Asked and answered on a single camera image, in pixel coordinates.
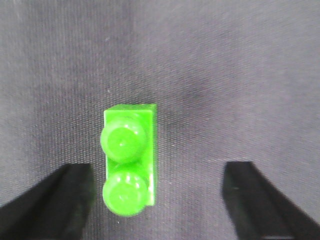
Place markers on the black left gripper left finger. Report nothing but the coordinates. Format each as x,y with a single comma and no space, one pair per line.
57,208

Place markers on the green two-stud block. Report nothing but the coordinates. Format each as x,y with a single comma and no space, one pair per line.
130,143

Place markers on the dark grey conveyor belt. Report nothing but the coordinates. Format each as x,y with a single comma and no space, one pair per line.
233,80

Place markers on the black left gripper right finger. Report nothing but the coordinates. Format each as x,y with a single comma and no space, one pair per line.
259,211

